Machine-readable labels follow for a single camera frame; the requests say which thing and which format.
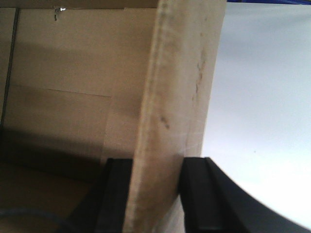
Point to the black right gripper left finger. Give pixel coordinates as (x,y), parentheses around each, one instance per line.
(117,176)

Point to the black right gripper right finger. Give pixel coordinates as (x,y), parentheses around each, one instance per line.
(213,203)

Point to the brown EcoFlow cardboard box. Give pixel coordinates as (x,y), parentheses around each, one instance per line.
(82,81)

